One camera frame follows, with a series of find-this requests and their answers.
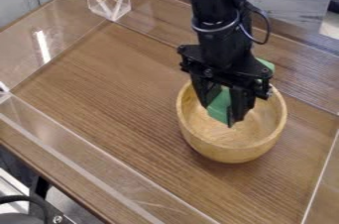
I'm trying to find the black cable under table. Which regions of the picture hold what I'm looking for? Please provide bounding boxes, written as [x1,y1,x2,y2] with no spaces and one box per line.
[0,195,53,224]

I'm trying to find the green rectangular block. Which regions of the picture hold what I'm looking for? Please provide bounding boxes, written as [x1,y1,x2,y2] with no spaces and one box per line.
[206,56,276,126]

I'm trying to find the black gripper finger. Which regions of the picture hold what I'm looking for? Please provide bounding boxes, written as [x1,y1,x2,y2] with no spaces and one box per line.
[191,75,222,108]
[228,86,256,128]

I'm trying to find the brown wooden bowl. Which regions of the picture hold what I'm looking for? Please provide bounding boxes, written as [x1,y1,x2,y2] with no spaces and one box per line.
[177,82,288,164]

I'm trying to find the clear acrylic corner bracket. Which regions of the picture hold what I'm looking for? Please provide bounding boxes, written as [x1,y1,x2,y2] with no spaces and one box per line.
[86,0,131,22]

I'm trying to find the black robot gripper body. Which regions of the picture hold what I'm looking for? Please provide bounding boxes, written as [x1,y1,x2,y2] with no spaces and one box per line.
[177,18,276,100]

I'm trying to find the black metal table leg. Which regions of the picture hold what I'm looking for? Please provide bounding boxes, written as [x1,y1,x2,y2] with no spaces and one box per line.
[30,176,77,224]

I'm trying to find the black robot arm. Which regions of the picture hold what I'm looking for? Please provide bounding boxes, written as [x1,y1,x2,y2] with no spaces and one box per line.
[178,0,274,126]

